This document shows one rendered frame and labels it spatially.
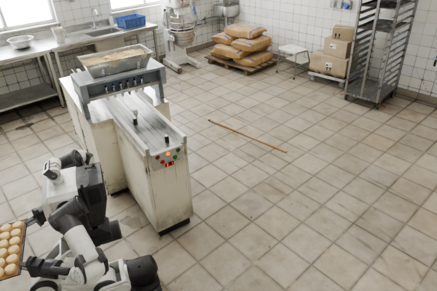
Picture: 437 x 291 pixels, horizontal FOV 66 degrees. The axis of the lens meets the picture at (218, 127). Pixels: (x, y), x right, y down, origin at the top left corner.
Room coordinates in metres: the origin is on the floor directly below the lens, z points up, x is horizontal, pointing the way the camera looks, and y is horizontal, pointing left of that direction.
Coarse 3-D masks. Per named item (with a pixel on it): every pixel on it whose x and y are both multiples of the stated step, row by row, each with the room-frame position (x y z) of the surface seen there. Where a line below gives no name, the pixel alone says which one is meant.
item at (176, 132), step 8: (136, 96) 2.87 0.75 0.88; (144, 104) 2.69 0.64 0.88; (152, 112) 2.55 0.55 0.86; (160, 112) 2.47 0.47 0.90; (160, 120) 2.42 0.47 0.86; (168, 120) 2.33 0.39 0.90; (168, 128) 2.28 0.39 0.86; (176, 128) 2.20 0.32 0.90; (176, 136) 2.17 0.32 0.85; (184, 136) 2.07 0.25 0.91
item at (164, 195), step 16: (144, 112) 2.60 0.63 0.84; (144, 128) 2.33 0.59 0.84; (160, 128) 2.32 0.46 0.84; (128, 144) 2.23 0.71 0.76; (160, 144) 2.08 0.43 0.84; (128, 160) 2.32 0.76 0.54; (144, 160) 1.94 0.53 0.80; (128, 176) 2.42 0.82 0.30; (144, 176) 1.99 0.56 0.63; (160, 176) 1.99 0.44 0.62; (176, 176) 2.06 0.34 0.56; (144, 192) 2.06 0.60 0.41; (160, 192) 1.98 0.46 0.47; (176, 192) 2.05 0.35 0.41; (144, 208) 2.13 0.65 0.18; (160, 208) 1.97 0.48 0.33; (176, 208) 2.04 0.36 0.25; (192, 208) 2.12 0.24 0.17; (160, 224) 1.96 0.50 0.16; (176, 224) 2.06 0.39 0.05
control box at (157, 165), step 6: (180, 144) 2.07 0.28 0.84; (162, 150) 2.00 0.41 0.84; (168, 150) 2.01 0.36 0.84; (174, 150) 2.03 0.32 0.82; (180, 150) 2.05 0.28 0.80; (150, 156) 1.96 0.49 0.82; (156, 156) 1.95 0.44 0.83; (162, 156) 1.98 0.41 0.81; (168, 156) 2.00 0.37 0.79; (180, 156) 2.05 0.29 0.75; (156, 162) 1.95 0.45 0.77; (168, 162) 2.00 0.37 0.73; (174, 162) 2.02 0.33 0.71; (156, 168) 1.95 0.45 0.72; (162, 168) 1.97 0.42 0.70
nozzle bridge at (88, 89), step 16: (160, 64) 2.85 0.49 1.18; (80, 80) 2.55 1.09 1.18; (96, 80) 2.54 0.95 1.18; (112, 80) 2.56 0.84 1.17; (128, 80) 2.71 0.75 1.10; (144, 80) 2.79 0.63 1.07; (160, 80) 2.80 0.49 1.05; (80, 96) 2.50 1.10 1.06; (96, 96) 2.52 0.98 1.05; (160, 96) 2.87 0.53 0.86
